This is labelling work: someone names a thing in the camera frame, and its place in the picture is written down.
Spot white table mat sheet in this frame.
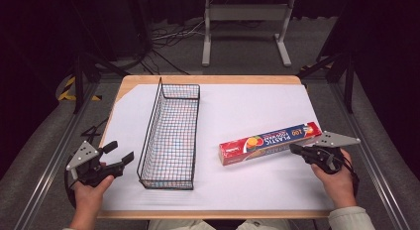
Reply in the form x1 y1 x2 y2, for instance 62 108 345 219
101 83 335 212

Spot black cable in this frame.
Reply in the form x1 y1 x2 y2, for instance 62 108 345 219
80 116 111 143

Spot black metal stand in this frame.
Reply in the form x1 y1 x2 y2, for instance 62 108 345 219
297 51 357 115
71 51 131 115

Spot person's left hand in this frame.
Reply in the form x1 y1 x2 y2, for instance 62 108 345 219
72 162 115 218

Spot aluminium floor rail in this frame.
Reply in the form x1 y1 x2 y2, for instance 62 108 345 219
330 80 412 230
13 80 100 230

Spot person's right hand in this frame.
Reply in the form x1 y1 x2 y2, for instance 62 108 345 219
310 148 359 210

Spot black wire basket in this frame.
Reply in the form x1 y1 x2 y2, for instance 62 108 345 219
136 76 202 191

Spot bundle of floor cables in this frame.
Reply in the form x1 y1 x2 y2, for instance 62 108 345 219
150 19 207 76

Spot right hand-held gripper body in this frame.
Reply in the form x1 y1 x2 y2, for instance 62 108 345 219
298 130 362 175

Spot yellow black hazard tape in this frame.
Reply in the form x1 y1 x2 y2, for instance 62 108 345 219
57 75 102 102

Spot right hand-held gripper cable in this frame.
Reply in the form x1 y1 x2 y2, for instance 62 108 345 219
341 153 362 198

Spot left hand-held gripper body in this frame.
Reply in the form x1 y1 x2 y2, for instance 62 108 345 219
65 140 126 188

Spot person's legs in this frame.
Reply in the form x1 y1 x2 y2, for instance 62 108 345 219
146 218 293 230

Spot grey metal stand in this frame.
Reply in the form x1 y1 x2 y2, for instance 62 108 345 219
201 0 296 68

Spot red blue plastic wrap box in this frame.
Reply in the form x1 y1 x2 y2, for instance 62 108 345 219
218 121 323 167

